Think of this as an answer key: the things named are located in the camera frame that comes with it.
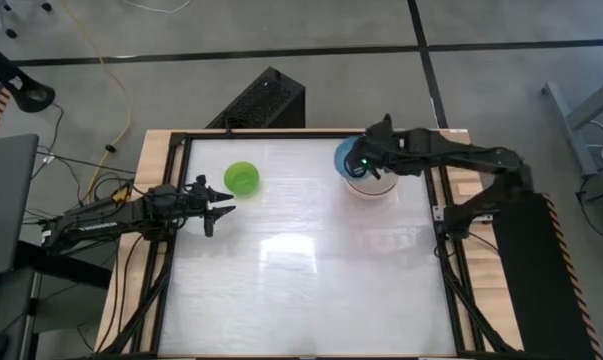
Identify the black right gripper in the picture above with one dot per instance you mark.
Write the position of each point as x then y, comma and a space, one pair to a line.
391, 147

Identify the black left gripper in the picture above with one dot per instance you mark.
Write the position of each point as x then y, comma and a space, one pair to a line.
195, 205

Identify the grey bowl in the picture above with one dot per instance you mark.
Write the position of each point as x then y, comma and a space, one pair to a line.
383, 184

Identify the small blue bowl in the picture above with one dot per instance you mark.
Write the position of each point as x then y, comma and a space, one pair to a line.
342, 155

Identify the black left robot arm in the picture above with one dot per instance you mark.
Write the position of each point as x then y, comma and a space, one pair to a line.
106, 220

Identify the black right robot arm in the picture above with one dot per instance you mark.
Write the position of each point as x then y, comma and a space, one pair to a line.
461, 150

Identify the small green bowl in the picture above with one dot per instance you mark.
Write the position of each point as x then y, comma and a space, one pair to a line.
241, 177

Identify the black perforated tower box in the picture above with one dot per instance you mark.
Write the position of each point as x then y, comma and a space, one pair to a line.
263, 102

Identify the white tabletop sheet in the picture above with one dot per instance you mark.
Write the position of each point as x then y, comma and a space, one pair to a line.
306, 300

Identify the black platform with hazard stripes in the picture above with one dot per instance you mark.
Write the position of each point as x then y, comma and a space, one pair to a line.
536, 290

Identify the grey laptop lid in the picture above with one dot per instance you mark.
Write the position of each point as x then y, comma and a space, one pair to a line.
6, 200

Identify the grey metal table leg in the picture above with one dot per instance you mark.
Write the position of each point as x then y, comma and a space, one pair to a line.
576, 115

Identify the black stand foot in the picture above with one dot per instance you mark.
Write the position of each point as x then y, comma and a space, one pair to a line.
23, 85

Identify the office chair base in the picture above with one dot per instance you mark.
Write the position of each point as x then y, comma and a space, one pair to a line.
6, 17

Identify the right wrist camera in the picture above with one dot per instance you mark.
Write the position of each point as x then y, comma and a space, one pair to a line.
370, 159

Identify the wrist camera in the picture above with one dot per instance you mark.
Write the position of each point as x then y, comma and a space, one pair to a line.
197, 186
370, 159

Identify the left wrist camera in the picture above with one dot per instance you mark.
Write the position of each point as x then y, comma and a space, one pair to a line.
197, 186

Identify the black clamp post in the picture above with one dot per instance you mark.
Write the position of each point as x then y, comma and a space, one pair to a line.
387, 119

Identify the black metal table frame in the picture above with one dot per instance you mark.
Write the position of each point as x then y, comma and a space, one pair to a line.
301, 135

